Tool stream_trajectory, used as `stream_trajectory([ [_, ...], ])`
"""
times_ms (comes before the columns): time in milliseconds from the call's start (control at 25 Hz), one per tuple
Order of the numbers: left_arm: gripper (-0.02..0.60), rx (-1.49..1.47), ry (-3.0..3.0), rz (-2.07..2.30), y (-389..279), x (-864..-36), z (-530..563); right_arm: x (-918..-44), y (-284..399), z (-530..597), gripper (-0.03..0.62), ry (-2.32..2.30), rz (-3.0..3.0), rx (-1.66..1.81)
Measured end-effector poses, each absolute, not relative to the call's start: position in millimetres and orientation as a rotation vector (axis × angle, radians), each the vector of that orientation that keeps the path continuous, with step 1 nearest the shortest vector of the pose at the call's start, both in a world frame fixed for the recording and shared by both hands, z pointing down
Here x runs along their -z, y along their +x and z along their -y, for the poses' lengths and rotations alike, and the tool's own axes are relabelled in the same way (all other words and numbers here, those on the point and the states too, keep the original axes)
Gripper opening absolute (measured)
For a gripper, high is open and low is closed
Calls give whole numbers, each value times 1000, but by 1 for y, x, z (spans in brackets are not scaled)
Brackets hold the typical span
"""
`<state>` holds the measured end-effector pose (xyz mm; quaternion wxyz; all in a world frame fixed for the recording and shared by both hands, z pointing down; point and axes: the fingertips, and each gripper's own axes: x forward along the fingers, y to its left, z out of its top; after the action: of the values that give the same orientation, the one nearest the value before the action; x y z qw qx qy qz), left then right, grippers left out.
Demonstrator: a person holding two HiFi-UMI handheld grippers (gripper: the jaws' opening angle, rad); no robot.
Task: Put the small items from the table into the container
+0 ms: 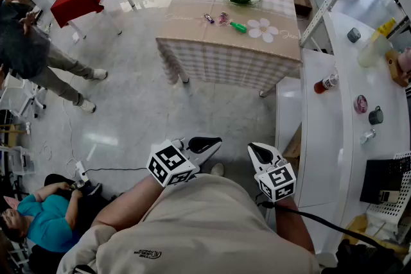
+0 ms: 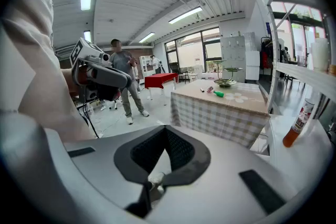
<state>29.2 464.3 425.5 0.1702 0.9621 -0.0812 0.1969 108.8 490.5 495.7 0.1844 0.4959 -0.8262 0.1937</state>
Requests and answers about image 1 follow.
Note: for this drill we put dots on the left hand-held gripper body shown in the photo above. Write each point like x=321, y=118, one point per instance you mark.
x=170, y=163

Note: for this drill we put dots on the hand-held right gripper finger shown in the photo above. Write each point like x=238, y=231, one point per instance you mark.
x=269, y=154
x=257, y=160

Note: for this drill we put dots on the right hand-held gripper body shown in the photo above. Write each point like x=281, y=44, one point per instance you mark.
x=277, y=183

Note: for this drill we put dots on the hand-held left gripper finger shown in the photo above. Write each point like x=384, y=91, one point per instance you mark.
x=205, y=140
x=208, y=154

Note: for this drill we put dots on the small purple item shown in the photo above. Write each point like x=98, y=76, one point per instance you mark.
x=209, y=18

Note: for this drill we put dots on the pink candy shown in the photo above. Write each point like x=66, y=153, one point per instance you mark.
x=223, y=18

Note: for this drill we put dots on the person's left forearm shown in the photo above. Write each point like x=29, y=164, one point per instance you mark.
x=128, y=202

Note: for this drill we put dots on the person's right forearm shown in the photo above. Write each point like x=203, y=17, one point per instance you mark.
x=295, y=224

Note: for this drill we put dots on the person's right shoe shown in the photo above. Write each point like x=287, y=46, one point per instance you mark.
x=217, y=169

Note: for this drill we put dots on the cardboard box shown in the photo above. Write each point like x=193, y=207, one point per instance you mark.
x=293, y=144

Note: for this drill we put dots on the white curved counter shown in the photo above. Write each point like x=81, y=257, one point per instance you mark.
x=321, y=138

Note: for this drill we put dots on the person's beige shirt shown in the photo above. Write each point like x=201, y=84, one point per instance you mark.
x=199, y=227

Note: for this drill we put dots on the red sauce bottle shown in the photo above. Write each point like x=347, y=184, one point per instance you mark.
x=324, y=84

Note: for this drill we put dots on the white power strip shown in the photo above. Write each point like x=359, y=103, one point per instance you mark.
x=81, y=170

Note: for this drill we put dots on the black box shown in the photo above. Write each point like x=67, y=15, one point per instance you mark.
x=375, y=179

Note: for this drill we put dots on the metal goblet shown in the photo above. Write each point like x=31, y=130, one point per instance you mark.
x=367, y=137

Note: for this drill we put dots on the table with beige checked tablecloth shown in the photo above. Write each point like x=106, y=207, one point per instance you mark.
x=224, y=41

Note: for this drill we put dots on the pink round jar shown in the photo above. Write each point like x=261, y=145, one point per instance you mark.
x=361, y=104

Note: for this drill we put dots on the dark grey mug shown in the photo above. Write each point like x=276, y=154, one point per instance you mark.
x=375, y=117

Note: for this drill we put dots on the black chest harness device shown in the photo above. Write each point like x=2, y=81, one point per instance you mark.
x=366, y=258

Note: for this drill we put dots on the white perforated basket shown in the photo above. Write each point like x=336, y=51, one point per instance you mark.
x=391, y=210

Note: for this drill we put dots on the translucent plastic container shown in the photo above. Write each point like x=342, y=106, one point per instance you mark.
x=372, y=51

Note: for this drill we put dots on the small grey cup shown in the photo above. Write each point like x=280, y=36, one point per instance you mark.
x=354, y=35

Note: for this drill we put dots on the wooden block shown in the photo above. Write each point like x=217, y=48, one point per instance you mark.
x=394, y=69

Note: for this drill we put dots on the white chair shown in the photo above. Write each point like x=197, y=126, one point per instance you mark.
x=19, y=96

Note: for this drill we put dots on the pink soft toy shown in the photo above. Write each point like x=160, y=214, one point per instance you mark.
x=406, y=59

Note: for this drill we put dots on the yellow bottle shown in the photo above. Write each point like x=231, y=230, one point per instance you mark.
x=385, y=27

